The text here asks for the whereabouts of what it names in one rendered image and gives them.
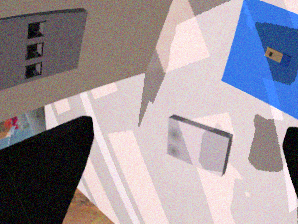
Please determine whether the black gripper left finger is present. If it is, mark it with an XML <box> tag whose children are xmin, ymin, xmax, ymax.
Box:
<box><xmin>0</xmin><ymin>116</ymin><xmax>94</xmax><ymax>224</ymax></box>

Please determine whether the blue flat square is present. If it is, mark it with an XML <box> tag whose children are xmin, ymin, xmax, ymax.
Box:
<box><xmin>221</xmin><ymin>0</ymin><xmax>298</xmax><ymax>119</ymax></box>

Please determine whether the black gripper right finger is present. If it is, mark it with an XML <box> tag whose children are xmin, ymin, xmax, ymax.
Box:
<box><xmin>282</xmin><ymin>127</ymin><xmax>298</xmax><ymax>196</ymax></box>

